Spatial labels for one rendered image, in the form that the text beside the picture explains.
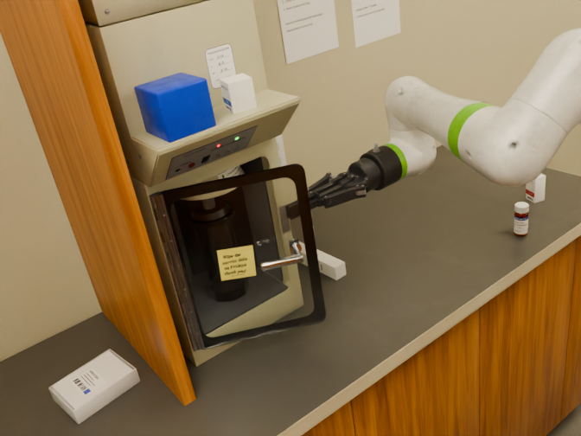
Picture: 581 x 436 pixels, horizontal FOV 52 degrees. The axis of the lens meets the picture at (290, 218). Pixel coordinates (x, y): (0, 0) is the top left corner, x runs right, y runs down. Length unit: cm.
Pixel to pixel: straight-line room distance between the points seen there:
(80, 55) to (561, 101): 76
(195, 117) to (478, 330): 96
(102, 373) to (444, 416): 90
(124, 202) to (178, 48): 31
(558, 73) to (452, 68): 140
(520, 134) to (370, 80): 114
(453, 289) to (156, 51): 91
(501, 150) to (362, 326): 62
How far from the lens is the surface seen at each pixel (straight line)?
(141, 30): 116
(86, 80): 103
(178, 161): 114
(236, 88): 117
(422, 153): 143
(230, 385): 138
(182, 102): 108
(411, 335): 143
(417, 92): 133
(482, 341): 172
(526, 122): 103
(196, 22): 121
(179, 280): 130
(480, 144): 104
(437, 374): 162
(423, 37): 227
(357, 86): 207
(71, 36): 102
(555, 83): 104
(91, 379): 146
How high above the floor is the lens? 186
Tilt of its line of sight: 28 degrees down
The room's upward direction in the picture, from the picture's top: 9 degrees counter-clockwise
